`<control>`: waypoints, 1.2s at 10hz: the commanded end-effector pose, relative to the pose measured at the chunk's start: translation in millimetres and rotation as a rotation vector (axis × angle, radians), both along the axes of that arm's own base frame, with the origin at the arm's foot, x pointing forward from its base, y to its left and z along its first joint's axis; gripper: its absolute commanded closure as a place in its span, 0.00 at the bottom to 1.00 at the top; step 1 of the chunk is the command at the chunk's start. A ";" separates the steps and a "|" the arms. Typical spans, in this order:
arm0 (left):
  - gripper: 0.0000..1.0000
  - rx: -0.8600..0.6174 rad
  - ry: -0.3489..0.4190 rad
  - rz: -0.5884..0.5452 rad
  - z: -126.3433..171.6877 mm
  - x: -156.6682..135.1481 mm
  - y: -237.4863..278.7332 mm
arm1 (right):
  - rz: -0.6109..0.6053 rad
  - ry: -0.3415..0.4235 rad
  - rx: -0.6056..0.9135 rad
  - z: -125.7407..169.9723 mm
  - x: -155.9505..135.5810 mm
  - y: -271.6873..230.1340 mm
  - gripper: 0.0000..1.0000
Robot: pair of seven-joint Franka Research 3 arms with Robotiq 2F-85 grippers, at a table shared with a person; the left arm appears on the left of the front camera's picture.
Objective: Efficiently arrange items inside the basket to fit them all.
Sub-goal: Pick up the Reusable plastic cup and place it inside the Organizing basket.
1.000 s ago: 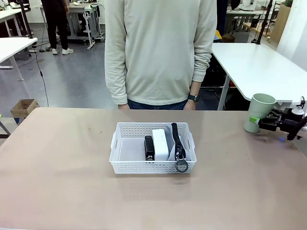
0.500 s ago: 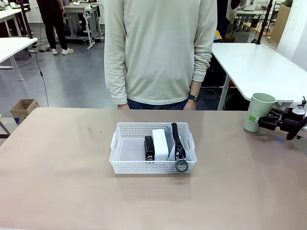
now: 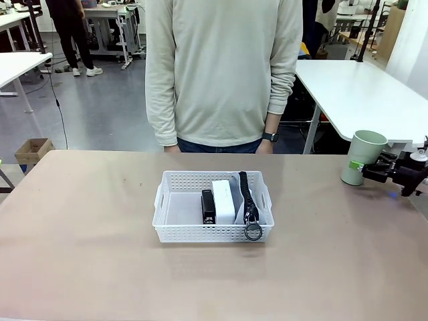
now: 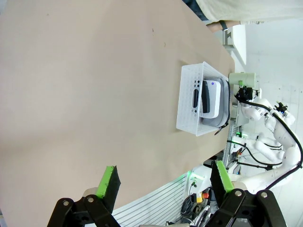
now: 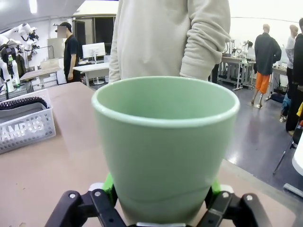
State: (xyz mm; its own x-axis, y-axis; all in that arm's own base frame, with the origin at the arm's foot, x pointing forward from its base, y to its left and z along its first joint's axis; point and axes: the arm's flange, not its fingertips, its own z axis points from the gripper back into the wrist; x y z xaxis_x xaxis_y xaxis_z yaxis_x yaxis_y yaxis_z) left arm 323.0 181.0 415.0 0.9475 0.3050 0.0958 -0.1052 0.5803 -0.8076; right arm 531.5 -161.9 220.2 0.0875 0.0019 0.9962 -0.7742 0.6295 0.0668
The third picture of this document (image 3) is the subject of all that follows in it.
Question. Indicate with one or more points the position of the background person in black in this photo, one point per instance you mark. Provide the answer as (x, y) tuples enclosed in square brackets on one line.
[(72, 33)]

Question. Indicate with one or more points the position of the person's right hand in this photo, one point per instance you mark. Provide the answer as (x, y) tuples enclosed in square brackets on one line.
[(172, 149)]

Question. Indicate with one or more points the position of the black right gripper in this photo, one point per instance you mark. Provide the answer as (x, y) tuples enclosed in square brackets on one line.
[(409, 175)]

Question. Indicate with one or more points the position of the light wooden cabinet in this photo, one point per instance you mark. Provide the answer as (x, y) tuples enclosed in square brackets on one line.
[(393, 30)]

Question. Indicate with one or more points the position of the brown cardboard box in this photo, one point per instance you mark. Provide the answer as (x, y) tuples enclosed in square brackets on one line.
[(33, 150)]

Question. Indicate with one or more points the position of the black wrist watch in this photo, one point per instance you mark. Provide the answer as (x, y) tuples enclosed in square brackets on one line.
[(270, 136)]

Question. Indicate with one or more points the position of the white perforated plastic basket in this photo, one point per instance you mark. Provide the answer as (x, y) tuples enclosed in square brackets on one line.
[(187, 232)]

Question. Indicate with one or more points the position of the large white side table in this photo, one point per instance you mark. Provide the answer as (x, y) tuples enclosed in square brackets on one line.
[(361, 97)]

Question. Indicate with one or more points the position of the person's left hand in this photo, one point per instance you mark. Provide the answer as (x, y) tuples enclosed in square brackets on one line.
[(264, 147)]

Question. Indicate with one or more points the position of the white-framed background workbench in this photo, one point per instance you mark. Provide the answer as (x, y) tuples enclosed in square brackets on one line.
[(112, 30)]

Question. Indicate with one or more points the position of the small white rectangular box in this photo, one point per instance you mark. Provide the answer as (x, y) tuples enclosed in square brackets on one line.
[(223, 200)]

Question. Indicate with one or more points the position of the person's right forearm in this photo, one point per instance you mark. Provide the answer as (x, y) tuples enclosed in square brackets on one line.
[(160, 113)]

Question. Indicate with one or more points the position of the black metal frame strut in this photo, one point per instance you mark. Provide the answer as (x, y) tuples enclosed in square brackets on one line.
[(6, 180)]

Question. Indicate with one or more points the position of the black pole with clamp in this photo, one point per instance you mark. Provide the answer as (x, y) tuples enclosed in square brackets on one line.
[(35, 26)]

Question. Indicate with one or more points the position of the black vertical stand pole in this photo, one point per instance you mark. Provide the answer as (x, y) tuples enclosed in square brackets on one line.
[(368, 30)]

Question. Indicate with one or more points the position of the person in beige sweater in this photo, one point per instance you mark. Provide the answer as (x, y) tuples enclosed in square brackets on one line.
[(220, 67)]

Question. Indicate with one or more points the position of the background person in cream top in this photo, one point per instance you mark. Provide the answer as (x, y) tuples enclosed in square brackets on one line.
[(326, 13)]

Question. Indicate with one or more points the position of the grey pouch with black zipper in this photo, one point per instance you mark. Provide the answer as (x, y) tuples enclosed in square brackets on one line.
[(245, 200)]

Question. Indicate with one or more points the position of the person's left forearm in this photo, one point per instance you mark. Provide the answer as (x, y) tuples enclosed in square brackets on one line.
[(272, 122)]

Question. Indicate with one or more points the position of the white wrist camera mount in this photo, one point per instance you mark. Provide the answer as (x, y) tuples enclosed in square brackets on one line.
[(419, 156)]

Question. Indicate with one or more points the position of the pale green plastic cup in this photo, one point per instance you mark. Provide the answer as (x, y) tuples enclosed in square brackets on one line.
[(359, 150)]

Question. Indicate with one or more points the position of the black stapler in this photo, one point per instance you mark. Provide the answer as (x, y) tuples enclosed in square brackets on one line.
[(208, 207)]

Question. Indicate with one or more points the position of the white desk with round corner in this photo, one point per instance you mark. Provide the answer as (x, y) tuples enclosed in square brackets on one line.
[(20, 65)]

